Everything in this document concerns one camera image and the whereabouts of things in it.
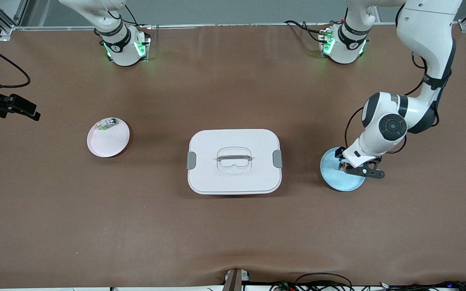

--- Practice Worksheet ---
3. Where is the blue round plate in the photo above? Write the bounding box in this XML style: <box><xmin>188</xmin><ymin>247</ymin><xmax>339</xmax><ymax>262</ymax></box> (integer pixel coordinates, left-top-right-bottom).
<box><xmin>320</xmin><ymin>146</ymin><xmax>366</xmax><ymax>192</ymax></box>

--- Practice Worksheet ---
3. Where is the pink round plate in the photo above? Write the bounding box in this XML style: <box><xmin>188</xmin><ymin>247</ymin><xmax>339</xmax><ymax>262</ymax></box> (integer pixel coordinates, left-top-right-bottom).
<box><xmin>87</xmin><ymin>118</ymin><xmax>131</xmax><ymax>158</ymax></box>

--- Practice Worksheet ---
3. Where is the white lidded storage box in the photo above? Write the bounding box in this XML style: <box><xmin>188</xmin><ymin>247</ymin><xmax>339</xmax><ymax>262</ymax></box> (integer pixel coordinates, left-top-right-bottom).
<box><xmin>187</xmin><ymin>129</ymin><xmax>283</xmax><ymax>196</ymax></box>

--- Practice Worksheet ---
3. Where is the brown table mat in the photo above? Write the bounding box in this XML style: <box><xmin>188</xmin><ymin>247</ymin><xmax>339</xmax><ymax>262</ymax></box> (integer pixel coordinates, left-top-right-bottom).
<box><xmin>0</xmin><ymin>22</ymin><xmax>466</xmax><ymax>289</ymax></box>

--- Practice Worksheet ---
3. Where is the green push button switch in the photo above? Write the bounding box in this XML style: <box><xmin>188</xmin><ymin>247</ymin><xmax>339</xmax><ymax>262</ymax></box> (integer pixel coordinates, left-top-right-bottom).
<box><xmin>97</xmin><ymin>118</ymin><xmax>118</xmax><ymax>132</ymax></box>

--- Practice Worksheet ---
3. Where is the grey box lid handle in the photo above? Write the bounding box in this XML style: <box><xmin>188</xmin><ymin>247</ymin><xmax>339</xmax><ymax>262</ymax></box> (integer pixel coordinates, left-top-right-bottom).
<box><xmin>216</xmin><ymin>154</ymin><xmax>253</xmax><ymax>167</ymax></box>

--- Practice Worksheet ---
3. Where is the black looped cable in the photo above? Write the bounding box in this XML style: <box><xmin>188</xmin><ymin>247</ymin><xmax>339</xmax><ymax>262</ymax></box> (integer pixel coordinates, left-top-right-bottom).
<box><xmin>295</xmin><ymin>272</ymin><xmax>354</xmax><ymax>291</ymax></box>

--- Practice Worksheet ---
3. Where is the black left arm base cable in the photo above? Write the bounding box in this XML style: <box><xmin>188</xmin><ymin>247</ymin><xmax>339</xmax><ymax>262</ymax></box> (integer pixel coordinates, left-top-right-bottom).
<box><xmin>284</xmin><ymin>19</ymin><xmax>326</xmax><ymax>43</ymax></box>

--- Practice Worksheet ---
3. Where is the black arm base cable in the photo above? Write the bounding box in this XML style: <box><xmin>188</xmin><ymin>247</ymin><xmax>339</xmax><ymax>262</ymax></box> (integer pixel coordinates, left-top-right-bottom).
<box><xmin>108</xmin><ymin>0</ymin><xmax>153</xmax><ymax>31</ymax></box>
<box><xmin>284</xmin><ymin>19</ymin><xmax>326</xmax><ymax>43</ymax></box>

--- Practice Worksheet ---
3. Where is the black right arm base cable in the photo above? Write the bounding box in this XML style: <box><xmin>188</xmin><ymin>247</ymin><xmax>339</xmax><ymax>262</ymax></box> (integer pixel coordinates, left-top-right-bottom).
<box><xmin>108</xmin><ymin>0</ymin><xmax>153</xmax><ymax>31</ymax></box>

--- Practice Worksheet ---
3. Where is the black cable bundle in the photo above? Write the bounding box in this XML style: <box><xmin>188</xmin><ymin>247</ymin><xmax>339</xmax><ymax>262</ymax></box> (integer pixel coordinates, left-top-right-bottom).
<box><xmin>269</xmin><ymin>279</ymin><xmax>466</xmax><ymax>291</ymax></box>

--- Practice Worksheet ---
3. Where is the aluminium camera post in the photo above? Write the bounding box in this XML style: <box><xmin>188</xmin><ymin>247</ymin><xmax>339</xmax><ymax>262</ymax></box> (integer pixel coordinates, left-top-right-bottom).
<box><xmin>222</xmin><ymin>268</ymin><xmax>250</xmax><ymax>291</ymax></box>

